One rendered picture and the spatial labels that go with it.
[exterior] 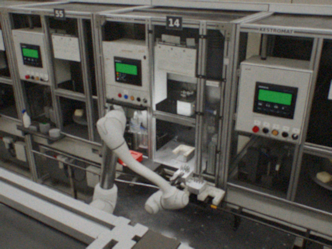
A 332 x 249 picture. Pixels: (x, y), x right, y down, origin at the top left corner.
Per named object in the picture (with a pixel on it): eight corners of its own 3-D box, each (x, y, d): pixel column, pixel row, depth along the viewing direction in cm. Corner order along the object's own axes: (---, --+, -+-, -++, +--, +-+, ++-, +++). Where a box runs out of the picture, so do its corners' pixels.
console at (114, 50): (103, 99, 279) (99, 41, 261) (125, 89, 302) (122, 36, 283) (147, 108, 260) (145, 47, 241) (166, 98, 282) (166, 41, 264)
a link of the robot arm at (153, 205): (158, 204, 231) (174, 203, 223) (145, 218, 219) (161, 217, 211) (152, 190, 229) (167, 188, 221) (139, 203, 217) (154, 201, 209)
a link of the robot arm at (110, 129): (125, 144, 200) (128, 133, 212) (108, 118, 194) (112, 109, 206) (106, 153, 203) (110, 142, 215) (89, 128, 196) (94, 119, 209)
